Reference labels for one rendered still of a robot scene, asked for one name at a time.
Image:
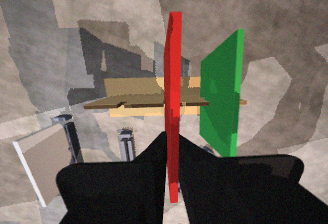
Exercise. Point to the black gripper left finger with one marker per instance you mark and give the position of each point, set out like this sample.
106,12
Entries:
141,180

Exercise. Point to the green board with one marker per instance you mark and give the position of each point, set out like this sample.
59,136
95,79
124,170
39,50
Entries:
220,82

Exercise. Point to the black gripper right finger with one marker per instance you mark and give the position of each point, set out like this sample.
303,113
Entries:
203,176

